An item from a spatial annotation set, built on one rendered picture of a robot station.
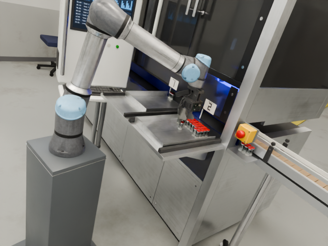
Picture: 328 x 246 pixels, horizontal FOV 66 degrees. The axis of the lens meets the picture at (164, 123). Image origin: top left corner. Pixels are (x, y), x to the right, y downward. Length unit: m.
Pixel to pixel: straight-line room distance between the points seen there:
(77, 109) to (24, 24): 3.91
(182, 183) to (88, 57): 0.97
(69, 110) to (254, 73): 0.82
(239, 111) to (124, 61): 0.98
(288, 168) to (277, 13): 0.68
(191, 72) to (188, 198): 0.88
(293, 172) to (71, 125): 1.00
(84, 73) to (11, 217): 1.19
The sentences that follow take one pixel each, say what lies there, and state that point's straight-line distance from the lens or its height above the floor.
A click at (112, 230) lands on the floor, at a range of 1.91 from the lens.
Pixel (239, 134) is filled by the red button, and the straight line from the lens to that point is 1.24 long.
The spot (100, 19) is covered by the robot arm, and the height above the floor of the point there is 1.35.
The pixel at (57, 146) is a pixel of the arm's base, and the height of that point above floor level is 0.83.
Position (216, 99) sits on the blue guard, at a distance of 1.36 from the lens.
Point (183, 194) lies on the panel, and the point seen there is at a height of 0.42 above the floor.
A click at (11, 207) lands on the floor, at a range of 2.07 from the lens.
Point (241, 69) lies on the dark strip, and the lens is 1.28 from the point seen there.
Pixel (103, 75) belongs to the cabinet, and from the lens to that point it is 1.91.
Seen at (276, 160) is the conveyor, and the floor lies 0.93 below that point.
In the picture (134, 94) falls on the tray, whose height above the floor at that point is 0.89.
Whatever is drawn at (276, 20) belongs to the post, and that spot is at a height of 1.51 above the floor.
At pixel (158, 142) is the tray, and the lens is 1.13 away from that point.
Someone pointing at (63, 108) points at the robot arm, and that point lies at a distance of 1.06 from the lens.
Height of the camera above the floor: 1.46
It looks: 25 degrees down
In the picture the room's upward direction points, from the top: 15 degrees clockwise
